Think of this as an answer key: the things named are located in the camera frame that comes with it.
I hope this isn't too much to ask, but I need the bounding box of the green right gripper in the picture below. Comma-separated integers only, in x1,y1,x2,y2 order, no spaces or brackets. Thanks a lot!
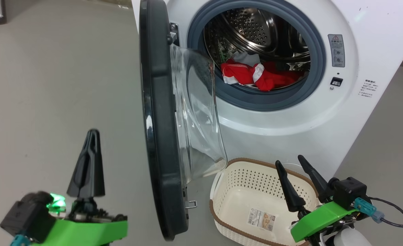
275,155,358,246

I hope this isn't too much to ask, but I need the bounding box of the teal right camera connector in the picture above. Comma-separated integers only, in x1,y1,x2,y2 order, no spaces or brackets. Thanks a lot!
353,197,385,223

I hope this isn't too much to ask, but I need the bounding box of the red garment with white cuff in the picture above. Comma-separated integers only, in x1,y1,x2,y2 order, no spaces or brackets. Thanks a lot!
256,61,304,92

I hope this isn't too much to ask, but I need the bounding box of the printed product label sticker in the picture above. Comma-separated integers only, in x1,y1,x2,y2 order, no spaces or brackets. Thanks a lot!
247,208,276,232

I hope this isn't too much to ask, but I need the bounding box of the round washing machine door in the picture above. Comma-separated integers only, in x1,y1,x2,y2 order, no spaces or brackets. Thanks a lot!
139,0,228,241

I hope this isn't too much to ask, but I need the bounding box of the white front-load washing machine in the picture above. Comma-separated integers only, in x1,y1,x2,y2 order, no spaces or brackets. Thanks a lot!
131,0,403,180

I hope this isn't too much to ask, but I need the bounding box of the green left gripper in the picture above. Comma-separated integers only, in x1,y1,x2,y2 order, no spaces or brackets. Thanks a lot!
30,129,129,246

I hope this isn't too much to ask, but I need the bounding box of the grey warning label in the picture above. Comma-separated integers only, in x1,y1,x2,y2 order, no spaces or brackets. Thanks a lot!
328,34,345,68

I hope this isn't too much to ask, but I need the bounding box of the steel washer drum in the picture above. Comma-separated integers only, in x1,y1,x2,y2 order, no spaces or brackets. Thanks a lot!
204,8,310,91

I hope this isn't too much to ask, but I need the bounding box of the teal left camera connector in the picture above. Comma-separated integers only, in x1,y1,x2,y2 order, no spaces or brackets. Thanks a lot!
10,234,31,246

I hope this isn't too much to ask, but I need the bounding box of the teal camera connector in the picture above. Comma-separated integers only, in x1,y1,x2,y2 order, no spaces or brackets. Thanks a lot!
10,234,31,246
353,197,385,223

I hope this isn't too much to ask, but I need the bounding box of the cream perforated laundry basket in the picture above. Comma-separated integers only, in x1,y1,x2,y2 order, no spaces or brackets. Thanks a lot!
209,158,321,246

